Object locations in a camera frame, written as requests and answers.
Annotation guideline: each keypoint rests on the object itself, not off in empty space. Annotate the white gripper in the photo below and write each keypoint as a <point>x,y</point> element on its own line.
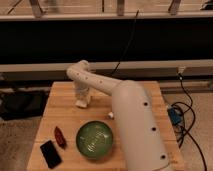
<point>82,92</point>

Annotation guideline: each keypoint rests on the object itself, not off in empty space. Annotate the white sponge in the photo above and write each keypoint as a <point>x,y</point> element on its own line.
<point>81,103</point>

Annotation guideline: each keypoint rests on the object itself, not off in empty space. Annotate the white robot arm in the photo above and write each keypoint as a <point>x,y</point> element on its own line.
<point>141,142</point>

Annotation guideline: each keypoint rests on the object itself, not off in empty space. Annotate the green ceramic bowl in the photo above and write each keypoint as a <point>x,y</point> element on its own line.
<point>94,140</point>

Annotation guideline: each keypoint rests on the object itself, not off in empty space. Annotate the small white cube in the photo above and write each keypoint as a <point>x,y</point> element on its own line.
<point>110,115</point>

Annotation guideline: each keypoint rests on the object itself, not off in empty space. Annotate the dark red toy object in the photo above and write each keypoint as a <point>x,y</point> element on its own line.
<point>59,138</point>

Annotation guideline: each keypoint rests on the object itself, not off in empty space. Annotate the black smartphone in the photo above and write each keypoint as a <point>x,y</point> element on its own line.
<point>50,154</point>

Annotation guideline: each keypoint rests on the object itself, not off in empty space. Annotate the blue power strip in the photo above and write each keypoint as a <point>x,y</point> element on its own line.
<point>173,115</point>

